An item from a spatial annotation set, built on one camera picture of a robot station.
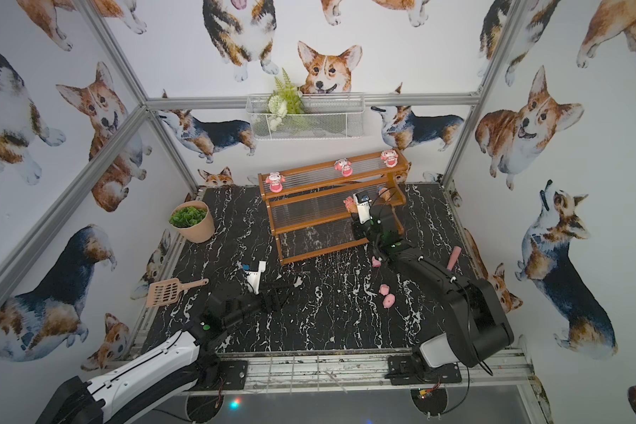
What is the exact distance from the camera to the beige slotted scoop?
896 mm

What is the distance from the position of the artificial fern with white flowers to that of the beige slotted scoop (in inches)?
24.2

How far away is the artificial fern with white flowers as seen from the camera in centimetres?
81
